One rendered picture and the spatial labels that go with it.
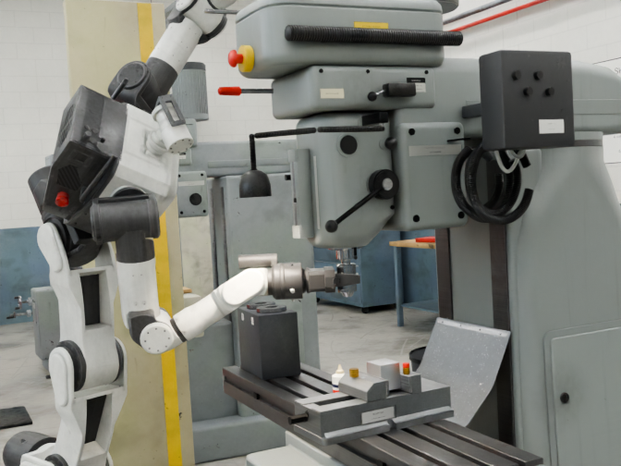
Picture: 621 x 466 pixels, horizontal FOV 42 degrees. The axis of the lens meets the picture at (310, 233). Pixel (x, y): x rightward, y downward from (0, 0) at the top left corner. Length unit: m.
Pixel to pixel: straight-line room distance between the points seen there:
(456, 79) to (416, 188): 0.29
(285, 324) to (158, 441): 1.49
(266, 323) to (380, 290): 7.08
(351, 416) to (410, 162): 0.60
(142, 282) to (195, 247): 8.45
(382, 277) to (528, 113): 7.64
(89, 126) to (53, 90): 8.98
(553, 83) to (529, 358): 0.67
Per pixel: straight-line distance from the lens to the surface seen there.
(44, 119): 10.89
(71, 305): 2.27
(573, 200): 2.14
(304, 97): 1.85
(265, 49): 1.82
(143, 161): 1.98
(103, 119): 2.01
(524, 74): 1.82
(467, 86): 2.05
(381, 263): 9.36
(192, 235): 10.33
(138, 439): 3.69
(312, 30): 1.79
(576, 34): 7.43
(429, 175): 1.95
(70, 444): 2.39
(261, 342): 2.34
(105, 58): 3.58
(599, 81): 2.34
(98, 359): 2.27
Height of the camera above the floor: 1.45
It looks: 3 degrees down
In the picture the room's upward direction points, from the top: 3 degrees counter-clockwise
